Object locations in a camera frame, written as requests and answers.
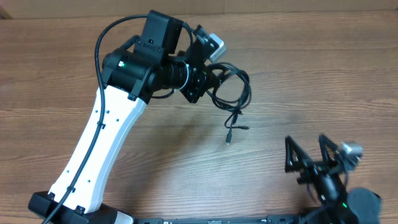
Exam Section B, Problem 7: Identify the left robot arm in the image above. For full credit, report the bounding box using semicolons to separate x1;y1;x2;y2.
29;10;226;224

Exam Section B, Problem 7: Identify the black usb cable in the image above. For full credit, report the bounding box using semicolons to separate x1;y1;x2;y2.
205;62;252;130
211;90;245;146

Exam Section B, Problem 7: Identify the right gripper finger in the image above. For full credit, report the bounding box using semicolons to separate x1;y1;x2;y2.
318;134;339;165
285;136;313;172

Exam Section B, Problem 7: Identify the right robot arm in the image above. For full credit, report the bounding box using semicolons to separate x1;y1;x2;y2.
285;134;382;223

